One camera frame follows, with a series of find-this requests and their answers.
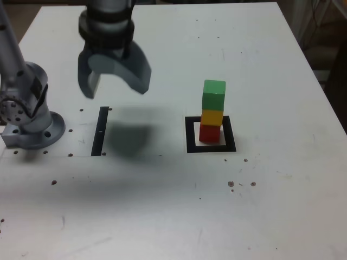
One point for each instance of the black tape strip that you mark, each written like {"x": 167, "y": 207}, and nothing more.
{"x": 99, "y": 135}

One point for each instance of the red cube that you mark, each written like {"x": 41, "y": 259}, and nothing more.
{"x": 209, "y": 134}

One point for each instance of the green cube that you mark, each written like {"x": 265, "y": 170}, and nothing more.
{"x": 214, "y": 94}

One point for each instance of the yellow cube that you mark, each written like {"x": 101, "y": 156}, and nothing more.
{"x": 211, "y": 117}

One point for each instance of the black tape square outline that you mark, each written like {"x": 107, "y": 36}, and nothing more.
{"x": 189, "y": 135}

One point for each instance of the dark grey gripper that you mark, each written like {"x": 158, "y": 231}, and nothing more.
{"x": 108, "y": 52}

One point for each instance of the white rack frame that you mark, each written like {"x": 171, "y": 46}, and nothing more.
{"x": 305, "y": 24}

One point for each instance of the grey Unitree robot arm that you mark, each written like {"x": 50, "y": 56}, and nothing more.
{"x": 27, "y": 81}

